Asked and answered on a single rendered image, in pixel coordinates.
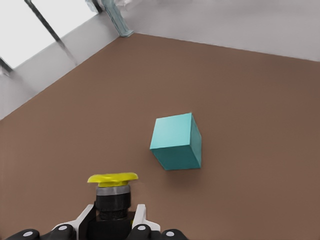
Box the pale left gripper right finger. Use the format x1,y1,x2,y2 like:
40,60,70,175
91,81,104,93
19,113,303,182
127,203,161,240

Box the pale left gripper left finger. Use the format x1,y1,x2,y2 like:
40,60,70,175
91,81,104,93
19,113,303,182
51,204,97,240

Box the yellow-capped black push button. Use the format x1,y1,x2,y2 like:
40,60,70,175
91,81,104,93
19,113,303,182
87,172,139,222

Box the teal cube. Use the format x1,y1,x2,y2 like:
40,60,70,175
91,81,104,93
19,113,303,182
149,112,203,171

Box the silver frame post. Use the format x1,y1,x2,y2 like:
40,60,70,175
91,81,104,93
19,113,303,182
84,0,135,38

